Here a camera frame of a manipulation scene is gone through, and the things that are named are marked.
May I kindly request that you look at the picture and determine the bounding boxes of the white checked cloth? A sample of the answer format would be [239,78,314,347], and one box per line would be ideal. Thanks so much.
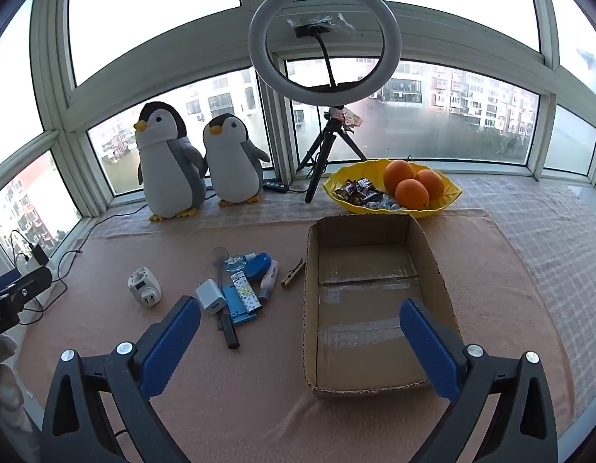
[93,174,596,444]

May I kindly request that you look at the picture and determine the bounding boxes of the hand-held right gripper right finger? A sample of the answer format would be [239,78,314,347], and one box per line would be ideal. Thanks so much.
[399,298,557,463]

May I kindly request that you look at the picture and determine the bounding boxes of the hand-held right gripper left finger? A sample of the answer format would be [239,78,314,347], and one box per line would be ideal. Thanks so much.
[40,295,202,463]

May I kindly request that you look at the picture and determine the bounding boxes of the patterned white tube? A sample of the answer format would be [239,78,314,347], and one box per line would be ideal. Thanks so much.
[232,270,264,309]

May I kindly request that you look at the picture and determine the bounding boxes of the small penguin plush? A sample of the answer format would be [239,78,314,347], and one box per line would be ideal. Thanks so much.
[202,113,271,208]

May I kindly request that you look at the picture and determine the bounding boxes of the paper tags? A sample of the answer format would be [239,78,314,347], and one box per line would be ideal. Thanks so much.
[329,107,365,128]

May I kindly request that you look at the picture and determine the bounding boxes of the blue stand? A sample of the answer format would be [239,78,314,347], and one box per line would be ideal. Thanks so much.
[222,284,259,325]

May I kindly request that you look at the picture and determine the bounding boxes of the white USB charger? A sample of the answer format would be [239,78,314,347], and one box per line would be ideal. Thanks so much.
[196,278,228,316]

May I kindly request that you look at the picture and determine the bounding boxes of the white socket adapter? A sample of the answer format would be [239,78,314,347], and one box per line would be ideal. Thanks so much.
[127,266,162,308]

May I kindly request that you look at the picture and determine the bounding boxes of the wooden clothespin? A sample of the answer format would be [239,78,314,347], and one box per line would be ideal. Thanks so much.
[281,258,307,289]

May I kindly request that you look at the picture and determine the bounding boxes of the white ring light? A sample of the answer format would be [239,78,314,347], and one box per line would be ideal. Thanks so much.
[247,0,402,106]

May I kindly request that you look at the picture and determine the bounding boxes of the clear blue sanitizer bottle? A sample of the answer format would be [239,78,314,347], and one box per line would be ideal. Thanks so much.
[225,252,257,273]

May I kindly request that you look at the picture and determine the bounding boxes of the yellow fruit bowl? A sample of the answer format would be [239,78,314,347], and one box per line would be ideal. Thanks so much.
[323,158,464,219]

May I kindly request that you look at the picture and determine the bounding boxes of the black phone holder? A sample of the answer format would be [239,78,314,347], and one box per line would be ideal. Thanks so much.
[286,12,359,92]

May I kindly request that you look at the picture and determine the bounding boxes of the large penguin plush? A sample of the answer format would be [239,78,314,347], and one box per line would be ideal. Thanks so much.
[134,101,208,223]

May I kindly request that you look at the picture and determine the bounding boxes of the orange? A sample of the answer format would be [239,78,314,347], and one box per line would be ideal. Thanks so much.
[414,169,446,203]
[395,178,431,210]
[383,159,415,194]

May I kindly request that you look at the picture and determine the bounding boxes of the cardboard box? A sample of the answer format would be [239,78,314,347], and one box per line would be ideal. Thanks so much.
[302,213,463,400]

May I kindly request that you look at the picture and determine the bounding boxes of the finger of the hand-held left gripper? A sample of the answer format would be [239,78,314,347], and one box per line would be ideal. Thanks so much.
[0,267,54,309]

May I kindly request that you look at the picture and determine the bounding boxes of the black cylinder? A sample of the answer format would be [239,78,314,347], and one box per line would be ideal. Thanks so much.
[220,313,241,350]

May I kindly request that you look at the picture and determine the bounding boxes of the pile of wrapped candies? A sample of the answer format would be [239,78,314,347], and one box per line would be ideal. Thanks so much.
[334,178,407,212]

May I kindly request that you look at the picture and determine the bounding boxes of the grey spoon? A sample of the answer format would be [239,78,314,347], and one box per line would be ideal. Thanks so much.
[212,246,232,319]

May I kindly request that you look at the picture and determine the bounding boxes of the small white grey-capped bottle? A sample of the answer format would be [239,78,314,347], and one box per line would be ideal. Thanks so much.
[257,259,281,300]

